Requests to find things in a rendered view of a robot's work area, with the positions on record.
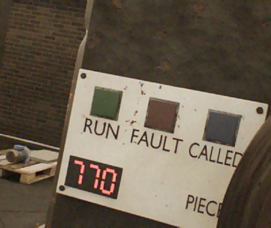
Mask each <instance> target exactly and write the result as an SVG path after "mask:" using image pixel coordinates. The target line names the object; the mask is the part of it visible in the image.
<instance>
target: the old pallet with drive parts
mask: <svg viewBox="0 0 271 228"><path fill-rule="evenodd" d="M10 150H14V149H8V150H0V177H2V176H9V175H11V174H17V173H21V177H20V183H24V184H30V183H35V182H37V181H40V180H43V179H45V178H49V177H51V176H55V170H56V165H57V161H56V162H53V163H51V164H44V163H41V162H39V161H33V160H31V159H30V162H28V164H25V163H22V161H15V162H8V161H7V160H6V158H5V155H6V153H7V152H8V151H10ZM41 170H43V174H42V175H40V176H35V172H36V171H41Z"/></svg>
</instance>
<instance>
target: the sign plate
mask: <svg viewBox="0 0 271 228"><path fill-rule="evenodd" d="M96 88H100V89H103V90H110V91H113V92H118V93H120V99H119V102H118V111H117V114H116V117H115V119H113V118H110V117H103V116H100V115H96V114H91V110H92V105H93V102H94V94H95V91H96ZM151 99H153V100H159V101H162V102H170V103H173V104H176V105H177V109H176V112H175V117H174V123H173V128H172V130H171V131H170V130H163V129H161V128H154V127H151V126H146V125H145V124H146V121H147V116H148V110H149V105H150V100H151ZM210 111H212V112H218V113H223V114H228V115H233V116H238V123H237V126H236V133H235V135H234V142H233V145H231V144H228V143H225V142H218V141H216V140H209V139H206V138H205V133H206V129H207V123H208V120H209V115H210ZM267 111H268V104H263V103H260V102H252V101H249V100H241V99H237V98H230V97H227V96H222V95H215V94H210V93H204V92H199V91H196V90H189V89H185V88H177V87H174V86H171V85H162V84H159V83H152V82H148V81H141V80H138V79H129V78H127V77H121V76H115V75H110V74H104V73H99V72H96V71H88V70H85V69H80V70H79V76H78V79H77V87H76V90H75V95H74V101H73V106H72V112H71V117H70V120H69V128H68V131H67V139H66V143H65V150H64V153H63V157H62V164H61V168H60V176H59V179H58V184H57V190H56V192H57V193H61V194H63V195H69V196H71V197H76V198H79V199H81V200H86V201H88V202H93V203H95V204H100V205H103V206H108V207H110V208H113V209H117V210H121V211H124V212H128V213H131V214H135V215H138V216H143V217H145V218H148V219H153V220H155V221H160V222H163V223H167V224H170V225H173V226H177V227H180V228H216V226H217V219H218V216H219V212H220V208H221V205H222V201H223V198H224V196H225V192H226V190H227V187H228V185H229V183H230V180H231V177H232V175H233V173H234V171H235V169H236V167H237V165H238V163H239V161H240V159H241V157H242V154H243V153H244V152H245V149H246V148H247V146H248V145H249V143H250V142H251V139H252V138H253V137H254V135H255V134H256V132H257V131H258V130H259V128H261V126H262V124H263V123H264V122H265V120H266V114H267ZM75 161H78V162H83V163H82V165H84V173H81V171H82V165H81V164H76V163H75ZM91 164H92V165H94V166H98V168H92V167H91ZM107 168H108V169H110V170H115V172H114V173H116V178H115V182H114V181H112V180H113V175H114V173H112V172H108V171H107ZM98 169H101V171H100V174H99V177H96V175H97V172H98ZM104 170H106V174H105V179H103V171H104ZM79 176H82V183H81V184H80V183H79ZM96 180H98V185H97V188H96V187H94V186H95V182H96ZM102 181H104V185H103V190H106V191H110V190H111V185H112V184H114V188H113V192H110V195H109V194H107V193H103V190H102V189H101V183H102Z"/></svg>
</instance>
